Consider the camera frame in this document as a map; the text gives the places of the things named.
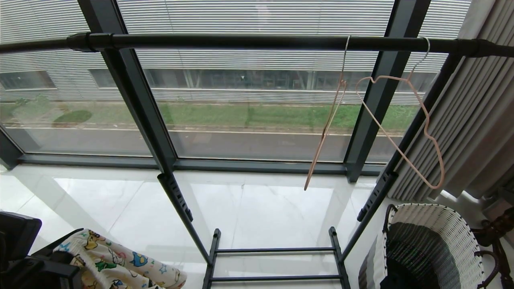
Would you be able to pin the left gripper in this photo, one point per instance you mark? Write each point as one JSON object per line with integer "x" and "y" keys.
{"x": 36, "y": 275}

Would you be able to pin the cream printed garment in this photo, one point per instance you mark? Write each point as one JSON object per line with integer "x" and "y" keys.
{"x": 108, "y": 261}

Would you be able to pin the black garment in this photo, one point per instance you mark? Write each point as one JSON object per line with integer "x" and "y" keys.
{"x": 401, "y": 279}

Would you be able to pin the pink clothes hanger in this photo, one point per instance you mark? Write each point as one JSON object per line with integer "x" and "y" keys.
{"x": 390, "y": 137}
{"x": 327, "y": 125}

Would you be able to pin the black clothes rack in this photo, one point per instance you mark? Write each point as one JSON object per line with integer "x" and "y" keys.
{"x": 241, "y": 42}

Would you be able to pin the white laundry basket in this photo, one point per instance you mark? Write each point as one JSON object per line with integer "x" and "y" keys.
{"x": 441, "y": 233}

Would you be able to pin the window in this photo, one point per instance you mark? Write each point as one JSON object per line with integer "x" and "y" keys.
{"x": 241, "y": 120}

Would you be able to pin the dark brown wooden stand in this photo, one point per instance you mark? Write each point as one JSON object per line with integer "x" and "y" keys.
{"x": 494, "y": 230}

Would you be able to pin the beige curtain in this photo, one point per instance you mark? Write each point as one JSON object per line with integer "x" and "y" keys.
{"x": 482, "y": 120}

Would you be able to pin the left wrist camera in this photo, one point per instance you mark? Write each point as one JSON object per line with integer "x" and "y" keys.
{"x": 18, "y": 233}

